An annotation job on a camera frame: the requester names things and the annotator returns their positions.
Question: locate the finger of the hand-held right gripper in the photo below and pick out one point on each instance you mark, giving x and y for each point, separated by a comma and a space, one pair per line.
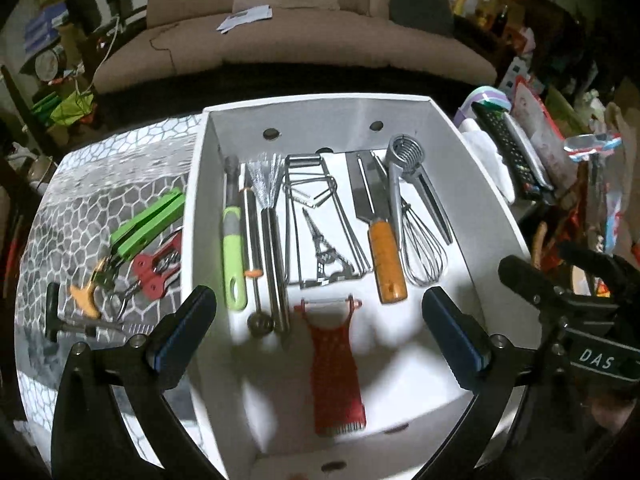
530, 280
600, 262

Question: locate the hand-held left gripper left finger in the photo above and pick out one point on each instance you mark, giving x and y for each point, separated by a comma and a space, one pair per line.
185, 335

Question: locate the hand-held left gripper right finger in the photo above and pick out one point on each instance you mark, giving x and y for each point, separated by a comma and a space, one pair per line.
452, 335

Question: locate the white rectangular box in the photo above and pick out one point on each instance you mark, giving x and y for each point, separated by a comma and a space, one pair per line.
490, 260

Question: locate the silver spring nutcracker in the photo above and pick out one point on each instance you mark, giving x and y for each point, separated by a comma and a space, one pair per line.
406, 152

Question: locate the pastel striped round container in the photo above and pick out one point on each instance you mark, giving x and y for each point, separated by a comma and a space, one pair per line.
485, 97

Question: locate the steel melon baller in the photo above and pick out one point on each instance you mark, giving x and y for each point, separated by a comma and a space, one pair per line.
260, 322

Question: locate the blue and red snack bag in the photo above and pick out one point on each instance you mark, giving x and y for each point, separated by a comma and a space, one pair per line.
597, 185

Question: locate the steel balloon whisk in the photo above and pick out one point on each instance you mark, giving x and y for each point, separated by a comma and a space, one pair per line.
425, 255

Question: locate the green folding tool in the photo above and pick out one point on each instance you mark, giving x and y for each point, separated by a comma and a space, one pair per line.
145, 222

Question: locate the red peeler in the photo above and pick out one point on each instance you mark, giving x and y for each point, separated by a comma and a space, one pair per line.
335, 375

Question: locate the white cloth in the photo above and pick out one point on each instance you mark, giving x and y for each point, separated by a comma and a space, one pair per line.
487, 160

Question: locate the black remote control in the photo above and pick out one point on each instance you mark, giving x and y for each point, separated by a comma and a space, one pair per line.
507, 150

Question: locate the green bag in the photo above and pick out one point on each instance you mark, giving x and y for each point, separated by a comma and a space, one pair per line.
72, 110

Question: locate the dark glass bottle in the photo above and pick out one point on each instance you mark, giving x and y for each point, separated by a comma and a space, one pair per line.
501, 20

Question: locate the yellow bottle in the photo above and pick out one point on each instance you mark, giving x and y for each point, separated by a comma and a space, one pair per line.
459, 0

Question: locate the dark cushion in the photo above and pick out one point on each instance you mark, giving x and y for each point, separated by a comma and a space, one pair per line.
420, 10

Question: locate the brown sofa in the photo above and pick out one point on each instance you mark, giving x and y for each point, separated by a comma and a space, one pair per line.
300, 45

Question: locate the white papers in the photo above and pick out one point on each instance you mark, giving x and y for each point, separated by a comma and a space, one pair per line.
245, 17

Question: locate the stack of blue boxes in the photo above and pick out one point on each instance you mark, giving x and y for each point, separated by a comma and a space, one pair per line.
45, 27

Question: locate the large black speaker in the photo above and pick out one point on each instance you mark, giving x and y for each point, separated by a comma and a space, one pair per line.
84, 10

